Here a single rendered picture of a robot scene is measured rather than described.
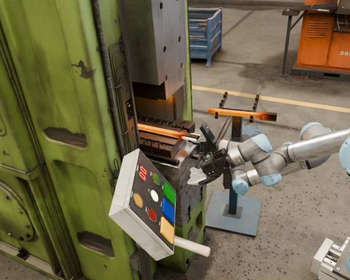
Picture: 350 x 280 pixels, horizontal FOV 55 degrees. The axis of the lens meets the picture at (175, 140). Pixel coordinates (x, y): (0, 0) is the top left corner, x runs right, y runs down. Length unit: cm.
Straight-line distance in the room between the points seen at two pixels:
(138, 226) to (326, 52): 427
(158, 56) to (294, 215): 181
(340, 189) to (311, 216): 44
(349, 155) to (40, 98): 129
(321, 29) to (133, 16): 381
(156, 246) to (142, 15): 89
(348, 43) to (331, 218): 277
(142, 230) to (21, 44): 93
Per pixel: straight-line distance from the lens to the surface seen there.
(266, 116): 207
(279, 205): 289
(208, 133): 172
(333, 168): 338
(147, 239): 124
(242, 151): 129
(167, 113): 208
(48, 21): 148
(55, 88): 161
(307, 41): 509
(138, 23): 146
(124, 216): 117
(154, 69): 149
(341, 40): 505
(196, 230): 244
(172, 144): 177
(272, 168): 131
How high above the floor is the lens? 198
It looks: 33 degrees down
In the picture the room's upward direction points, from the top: 4 degrees counter-clockwise
